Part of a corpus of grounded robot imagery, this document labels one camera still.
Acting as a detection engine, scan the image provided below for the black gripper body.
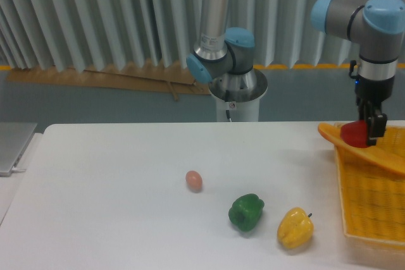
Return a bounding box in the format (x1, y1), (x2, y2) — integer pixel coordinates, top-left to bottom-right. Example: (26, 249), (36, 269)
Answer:
(354, 76), (394, 105)

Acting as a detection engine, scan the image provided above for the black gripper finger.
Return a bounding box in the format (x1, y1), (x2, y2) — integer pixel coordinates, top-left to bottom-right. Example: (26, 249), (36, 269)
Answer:
(356, 99), (369, 121)
(365, 102), (388, 146)

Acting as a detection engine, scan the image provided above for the red bell pepper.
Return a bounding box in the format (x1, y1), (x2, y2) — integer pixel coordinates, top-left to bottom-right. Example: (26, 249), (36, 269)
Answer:
(340, 120), (369, 148)

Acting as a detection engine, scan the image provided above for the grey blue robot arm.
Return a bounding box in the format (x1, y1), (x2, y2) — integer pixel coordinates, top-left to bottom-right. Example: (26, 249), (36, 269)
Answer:
(186, 0), (404, 148)

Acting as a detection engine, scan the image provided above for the yellow woven basket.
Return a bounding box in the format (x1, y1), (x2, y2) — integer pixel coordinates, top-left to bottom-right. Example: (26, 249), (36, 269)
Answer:
(333, 121), (405, 245)

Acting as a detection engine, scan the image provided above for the yellow bell pepper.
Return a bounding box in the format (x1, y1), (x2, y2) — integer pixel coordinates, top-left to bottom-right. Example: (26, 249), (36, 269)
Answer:
(277, 207), (314, 250)

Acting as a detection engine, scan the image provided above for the green bell pepper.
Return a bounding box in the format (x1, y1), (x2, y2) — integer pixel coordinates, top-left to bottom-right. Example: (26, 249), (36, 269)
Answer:
(228, 193), (265, 232)

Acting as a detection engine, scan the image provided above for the brown egg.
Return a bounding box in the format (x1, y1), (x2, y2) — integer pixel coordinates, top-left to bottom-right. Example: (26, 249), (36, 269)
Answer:
(185, 171), (203, 193)

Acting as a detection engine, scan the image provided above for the brown cardboard sheet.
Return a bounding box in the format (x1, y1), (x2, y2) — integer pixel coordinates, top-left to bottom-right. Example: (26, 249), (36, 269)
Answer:
(7, 59), (209, 101)

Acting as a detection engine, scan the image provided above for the silver laptop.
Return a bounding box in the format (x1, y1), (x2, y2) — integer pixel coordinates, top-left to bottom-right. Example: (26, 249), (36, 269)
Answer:
(1, 122), (37, 177)

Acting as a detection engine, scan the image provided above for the orange basket handle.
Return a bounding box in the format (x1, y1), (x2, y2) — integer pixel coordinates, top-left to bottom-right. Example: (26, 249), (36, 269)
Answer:
(318, 123), (404, 175)

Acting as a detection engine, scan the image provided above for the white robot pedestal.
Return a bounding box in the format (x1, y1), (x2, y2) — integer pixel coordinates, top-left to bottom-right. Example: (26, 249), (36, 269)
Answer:
(209, 68), (268, 122)

